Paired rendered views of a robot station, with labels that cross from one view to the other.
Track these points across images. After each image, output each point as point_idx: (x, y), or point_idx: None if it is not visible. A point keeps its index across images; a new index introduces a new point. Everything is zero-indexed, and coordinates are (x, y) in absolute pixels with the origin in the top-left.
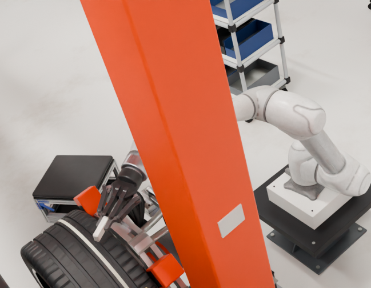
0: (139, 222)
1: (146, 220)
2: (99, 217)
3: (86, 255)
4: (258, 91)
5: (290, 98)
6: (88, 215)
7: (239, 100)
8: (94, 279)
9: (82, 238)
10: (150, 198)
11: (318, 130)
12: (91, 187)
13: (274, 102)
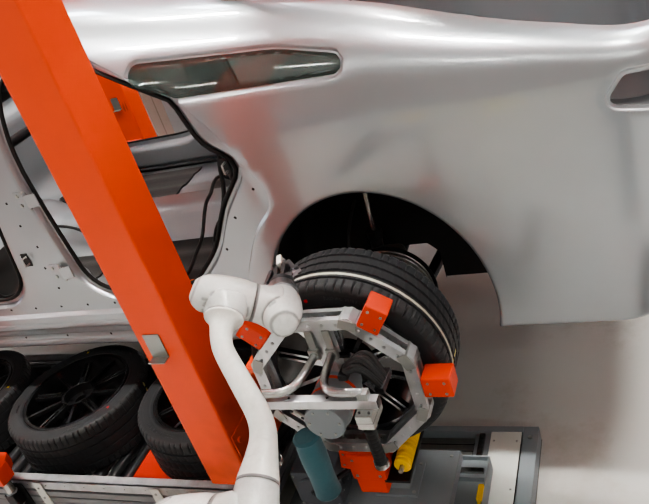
0: (342, 366)
1: (340, 375)
2: (344, 306)
3: (306, 271)
4: (233, 497)
5: (176, 503)
6: (341, 290)
7: (248, 459)
8: None
9: (320, 273)
10: None
11: None
12: (366, 302)
13: (202, 494)
